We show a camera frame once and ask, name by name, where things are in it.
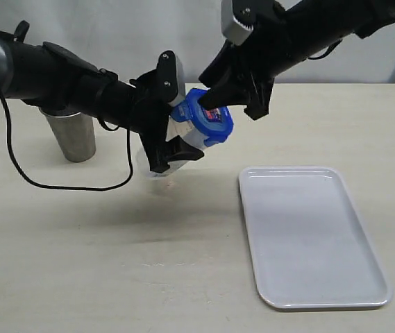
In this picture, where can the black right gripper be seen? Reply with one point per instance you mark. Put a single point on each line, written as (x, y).
(245, 74)

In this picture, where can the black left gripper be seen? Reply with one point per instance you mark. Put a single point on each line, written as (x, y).
(149, 118)

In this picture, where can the clear tall plastic container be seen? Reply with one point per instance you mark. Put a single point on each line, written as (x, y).
(185, 142)

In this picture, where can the blue plastic snap lid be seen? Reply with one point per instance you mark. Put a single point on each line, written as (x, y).
(197, 126)

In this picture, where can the stainless steel cup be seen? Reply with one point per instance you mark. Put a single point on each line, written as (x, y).
(74, 133)

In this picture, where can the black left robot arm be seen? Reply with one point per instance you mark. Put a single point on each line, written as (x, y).
(54, 79)

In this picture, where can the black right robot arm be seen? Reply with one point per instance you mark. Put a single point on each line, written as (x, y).
(329, 22)

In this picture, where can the white backdrop curtain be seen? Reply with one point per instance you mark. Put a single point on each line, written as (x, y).
(127, 37)

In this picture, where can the white rectangular plastic tray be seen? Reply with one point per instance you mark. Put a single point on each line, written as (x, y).
(308, 245)

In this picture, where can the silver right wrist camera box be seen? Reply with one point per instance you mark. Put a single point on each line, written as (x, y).
(240, 18)

